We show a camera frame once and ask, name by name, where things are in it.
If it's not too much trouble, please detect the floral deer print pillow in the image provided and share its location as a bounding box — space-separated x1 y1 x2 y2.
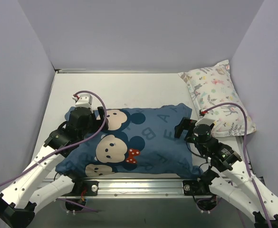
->
178 60 257 137

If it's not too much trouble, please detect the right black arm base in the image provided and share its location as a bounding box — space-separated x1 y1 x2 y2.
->
182 180 212 197

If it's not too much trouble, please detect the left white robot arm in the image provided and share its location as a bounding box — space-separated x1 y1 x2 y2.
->
0 106 107 228

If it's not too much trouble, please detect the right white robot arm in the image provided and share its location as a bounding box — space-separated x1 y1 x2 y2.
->
174 117 278 228

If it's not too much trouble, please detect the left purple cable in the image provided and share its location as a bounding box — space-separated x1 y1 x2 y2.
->
0 91 107 209

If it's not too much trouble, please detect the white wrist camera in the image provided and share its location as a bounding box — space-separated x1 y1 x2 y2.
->
195 111 216 126
72 94 92 108

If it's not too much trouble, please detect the blue cartoon mouse pillowcase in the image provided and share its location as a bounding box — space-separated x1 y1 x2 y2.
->
55 103 199 179

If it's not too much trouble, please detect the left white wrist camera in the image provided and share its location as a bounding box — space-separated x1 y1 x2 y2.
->
72 94 92 108

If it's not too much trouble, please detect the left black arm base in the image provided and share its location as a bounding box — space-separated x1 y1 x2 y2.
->
71 180 99 197

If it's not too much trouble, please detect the aluminium mounting rail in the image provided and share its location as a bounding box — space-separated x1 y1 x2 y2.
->
42 178 234 198

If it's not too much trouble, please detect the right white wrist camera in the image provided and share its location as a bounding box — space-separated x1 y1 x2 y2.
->
195 111 216 126

